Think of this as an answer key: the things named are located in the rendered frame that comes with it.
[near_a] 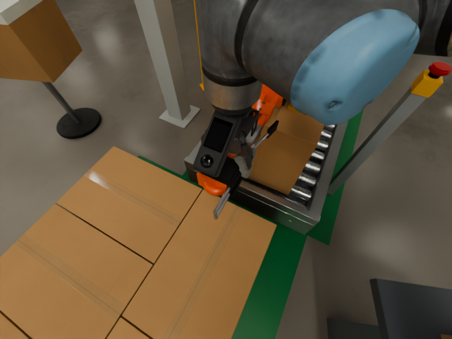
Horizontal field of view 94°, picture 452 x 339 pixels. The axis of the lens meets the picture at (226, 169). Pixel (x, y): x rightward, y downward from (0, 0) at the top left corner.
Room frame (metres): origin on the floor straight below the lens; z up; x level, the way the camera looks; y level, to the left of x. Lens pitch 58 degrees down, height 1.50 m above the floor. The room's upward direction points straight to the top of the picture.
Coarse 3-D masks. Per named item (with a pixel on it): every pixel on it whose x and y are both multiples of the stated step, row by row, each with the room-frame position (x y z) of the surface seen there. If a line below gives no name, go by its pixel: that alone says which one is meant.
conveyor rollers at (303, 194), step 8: (328, 128) 0.92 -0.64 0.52; (328, 136) 0.84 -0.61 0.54; (320, 144) 0.78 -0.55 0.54; (320, 152) 0.72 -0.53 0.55; (320, 160) 0.68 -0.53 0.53; (304, 168) 0.63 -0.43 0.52; (312, 168) 0.61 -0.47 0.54; (304, 176) 0.56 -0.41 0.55; (312, 184) 0.52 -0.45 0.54; (272, 192) 0.47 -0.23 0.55; (296, 192) 0.47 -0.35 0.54; (304, 192) 0.47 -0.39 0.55; (288, 200) 0.42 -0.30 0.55; (304, 208) 0.38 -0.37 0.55
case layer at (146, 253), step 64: (128, 192) 0.47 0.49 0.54; (192, 192) 0.47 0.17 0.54; (64, 256) 0.17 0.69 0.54; (128, 256) 0.17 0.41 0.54; (192, 256) 0.17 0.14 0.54; (256, 256) 0.17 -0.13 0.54; (0, 320) -0.05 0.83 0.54; (64, 320) -0.05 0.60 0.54; (128, 320) -0.05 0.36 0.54; (192, 320) -0.05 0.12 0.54
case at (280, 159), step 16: (288, 112) 0.60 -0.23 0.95; (288, 128) 0.52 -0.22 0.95; (304, 128) 0.52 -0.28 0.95; (320, 128) 0.52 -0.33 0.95; (272, 144) 0.51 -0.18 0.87; (288, 144) 0.49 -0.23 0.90; (304, 144) 0.47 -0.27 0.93; (256, 160) 0.54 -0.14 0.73; (272, 160) 0.51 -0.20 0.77; (288, 160) 0.48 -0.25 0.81; (304, 160) 0.46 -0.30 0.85; (256, 176) 0.53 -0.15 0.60; (272, 176) 0.49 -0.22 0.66; (288, 176) 0.47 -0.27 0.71; (288, 192) 0.45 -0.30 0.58
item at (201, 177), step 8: (232, 160) 0.28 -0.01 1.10; (224, 168) 0.26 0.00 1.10; (232, 168) 0.26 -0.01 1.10; (200, 176) 0.24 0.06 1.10; (208, 176) 0.24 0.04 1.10; (224, 176) 0.24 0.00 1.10; (232, 176) 0.24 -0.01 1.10; (200, 184) 0.24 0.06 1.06; (216, 184) 0.22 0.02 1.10; (224, 184) 0.22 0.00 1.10
